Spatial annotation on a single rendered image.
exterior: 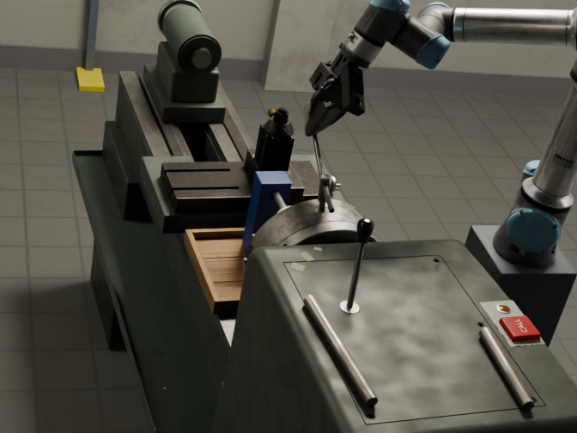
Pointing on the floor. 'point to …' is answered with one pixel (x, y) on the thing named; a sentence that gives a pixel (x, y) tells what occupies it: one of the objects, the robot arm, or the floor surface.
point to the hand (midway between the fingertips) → (311, 132)
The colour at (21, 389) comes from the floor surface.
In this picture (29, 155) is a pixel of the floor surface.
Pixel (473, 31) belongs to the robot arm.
